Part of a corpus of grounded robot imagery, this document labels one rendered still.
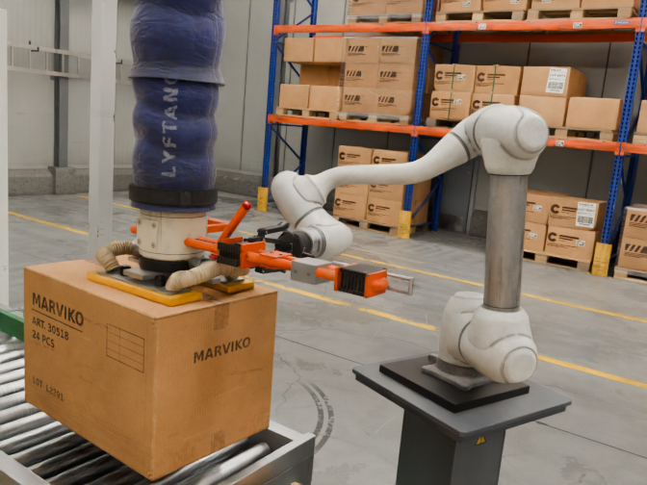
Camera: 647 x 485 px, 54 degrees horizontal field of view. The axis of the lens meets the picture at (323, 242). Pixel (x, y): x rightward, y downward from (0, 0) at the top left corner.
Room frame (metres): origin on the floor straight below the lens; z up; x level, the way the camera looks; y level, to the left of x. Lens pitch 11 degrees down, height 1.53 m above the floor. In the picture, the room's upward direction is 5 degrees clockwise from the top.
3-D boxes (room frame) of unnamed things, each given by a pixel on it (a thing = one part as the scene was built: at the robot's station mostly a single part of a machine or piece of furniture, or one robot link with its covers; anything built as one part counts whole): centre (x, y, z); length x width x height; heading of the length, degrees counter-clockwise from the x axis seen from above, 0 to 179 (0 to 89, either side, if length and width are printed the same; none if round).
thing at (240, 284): (1.73, 0.34, 1.10); 0.34 x 0.10 x 0.05; 54
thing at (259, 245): (1.51, 0.20, 1.21); 0.10 x 0.08 x 0.06; 144
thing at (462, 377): (1.94, -0.46, 0.80); 0.22 x 0.18 x 0.06; 39
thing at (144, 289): (1.57, 0.45, 1.10); 0.34 x 0.10 x 0.05; 54
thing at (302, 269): (1.38, 0.02, 1.20); 0.07 x 0.07 x 0.04; 54
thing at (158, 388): (1.69, 0.47, 0.87); 0.60 x 0.40 x 0.40; 52
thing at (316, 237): (1.69, 0.05, 1.21); 0.09 x 0.06 x 0.09; 55
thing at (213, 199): (1.66, 0.40, 1.32); 0.23 x 0.23 x 0.04
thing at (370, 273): (1.30, -0.08, 1.21); 0.08 x 0.07 x 0.05; 54
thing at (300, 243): (1.63, 0.09, 1.21); 0.09 x 0.07 x 0.08; 145
